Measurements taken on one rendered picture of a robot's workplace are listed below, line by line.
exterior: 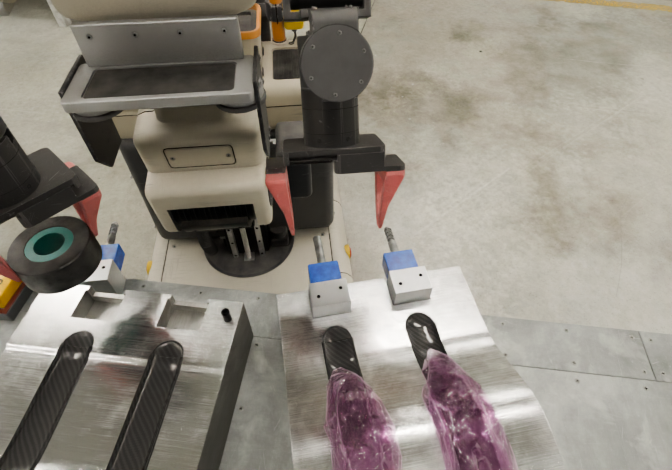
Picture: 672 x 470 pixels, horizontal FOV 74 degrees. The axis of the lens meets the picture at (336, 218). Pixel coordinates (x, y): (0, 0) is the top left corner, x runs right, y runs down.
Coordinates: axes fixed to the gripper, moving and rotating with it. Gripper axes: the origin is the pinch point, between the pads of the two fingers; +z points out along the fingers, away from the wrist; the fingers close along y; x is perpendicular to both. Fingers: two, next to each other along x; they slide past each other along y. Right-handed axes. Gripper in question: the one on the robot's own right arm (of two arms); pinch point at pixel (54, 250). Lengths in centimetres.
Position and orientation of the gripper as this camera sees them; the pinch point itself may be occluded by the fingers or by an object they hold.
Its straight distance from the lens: 55.5
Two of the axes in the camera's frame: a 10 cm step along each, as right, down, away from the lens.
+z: 0.0, 6.7, 7.4
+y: 6.8, -5.5, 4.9
